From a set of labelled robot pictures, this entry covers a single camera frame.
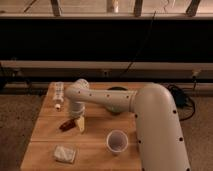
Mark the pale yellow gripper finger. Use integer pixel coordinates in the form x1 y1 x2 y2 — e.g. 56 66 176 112
75 116 85 133

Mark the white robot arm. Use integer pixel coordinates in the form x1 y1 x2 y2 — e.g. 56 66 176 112
65 79 192 171

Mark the green ceramic bowl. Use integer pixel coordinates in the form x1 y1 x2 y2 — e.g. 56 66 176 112
107 86 128 91

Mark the white folded cloth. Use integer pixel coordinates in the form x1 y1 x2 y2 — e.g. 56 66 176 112
53 146 76 163

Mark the clear plastic bottle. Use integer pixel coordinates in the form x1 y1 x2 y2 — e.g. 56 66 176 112
53 82 64 111

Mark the black cable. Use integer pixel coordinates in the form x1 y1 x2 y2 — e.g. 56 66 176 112
119 11 158 77

